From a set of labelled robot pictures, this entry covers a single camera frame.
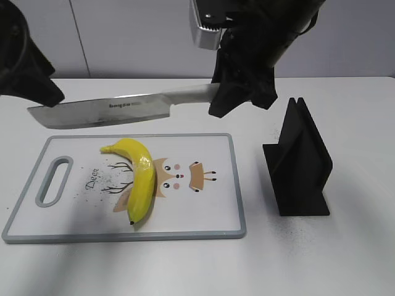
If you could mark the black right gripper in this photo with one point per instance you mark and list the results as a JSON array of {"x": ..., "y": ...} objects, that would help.
[{"x": 257, "y": 34}]

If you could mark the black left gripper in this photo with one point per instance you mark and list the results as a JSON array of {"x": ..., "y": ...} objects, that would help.
[{"x": 26, "y": 68}]

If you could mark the white-handled kitchen knife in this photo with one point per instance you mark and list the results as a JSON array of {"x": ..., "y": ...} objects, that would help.
[{"x": 120, "y": 110}]

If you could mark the yellow plastic banana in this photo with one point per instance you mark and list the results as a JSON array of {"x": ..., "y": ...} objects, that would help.
[{"x": 144, "y": 176}]

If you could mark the black knife stand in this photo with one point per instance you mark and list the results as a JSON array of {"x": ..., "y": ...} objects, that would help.
[{"x": 299, "y": 164}]

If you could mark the white grey-rimmed cutting board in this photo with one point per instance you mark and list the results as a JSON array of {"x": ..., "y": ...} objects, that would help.
[{"x": 75, "y": 193}]

